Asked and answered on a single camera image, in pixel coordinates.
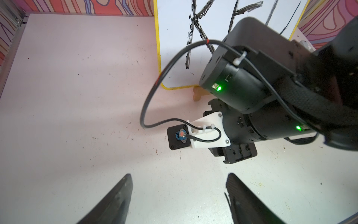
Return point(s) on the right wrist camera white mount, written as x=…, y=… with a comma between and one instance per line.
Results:
x=206, y=132

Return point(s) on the whiteboard with yellow rim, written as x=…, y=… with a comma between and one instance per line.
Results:
x=179, y=23

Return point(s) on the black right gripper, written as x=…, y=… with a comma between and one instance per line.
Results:
x=241, y=146

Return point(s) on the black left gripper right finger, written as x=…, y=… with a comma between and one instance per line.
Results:
x=245, y=206

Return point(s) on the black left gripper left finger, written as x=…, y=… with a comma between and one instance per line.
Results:
x=113, y=208

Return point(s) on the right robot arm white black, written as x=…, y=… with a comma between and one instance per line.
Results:
x=268, y=87

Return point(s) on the wooden whiteboard stand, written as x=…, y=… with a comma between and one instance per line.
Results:
x=198, y=93

